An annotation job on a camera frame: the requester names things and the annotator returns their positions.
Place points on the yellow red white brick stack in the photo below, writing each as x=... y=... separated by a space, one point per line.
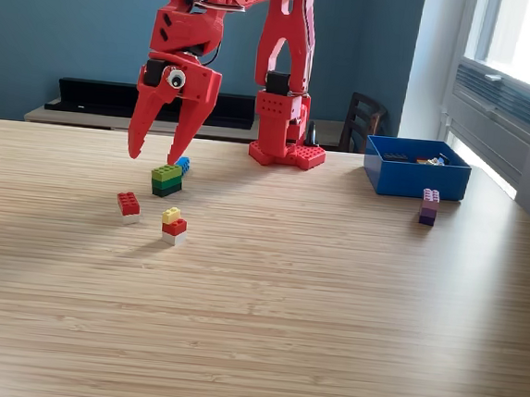
x=174 y=228

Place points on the grey window radiator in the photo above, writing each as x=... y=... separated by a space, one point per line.
x=495 y=116

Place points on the pale wooden sideboard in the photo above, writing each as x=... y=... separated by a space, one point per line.
x=67 y=118

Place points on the black shelf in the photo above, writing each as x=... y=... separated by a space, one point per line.
x=93 y=95

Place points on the pink purple brick stack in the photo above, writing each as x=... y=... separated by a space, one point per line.
x=429 y=208

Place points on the blue pink brick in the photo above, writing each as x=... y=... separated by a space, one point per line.
x=185 y=163

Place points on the yellow toy digger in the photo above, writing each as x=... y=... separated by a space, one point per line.
x=440 y=162

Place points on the dark wooden chair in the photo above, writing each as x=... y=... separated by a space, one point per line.
x=360 y=118

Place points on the grey dark green brick stack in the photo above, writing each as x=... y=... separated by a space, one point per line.
x=395 y=157

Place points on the blue plastic bin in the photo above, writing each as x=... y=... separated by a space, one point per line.
x=415 y=179

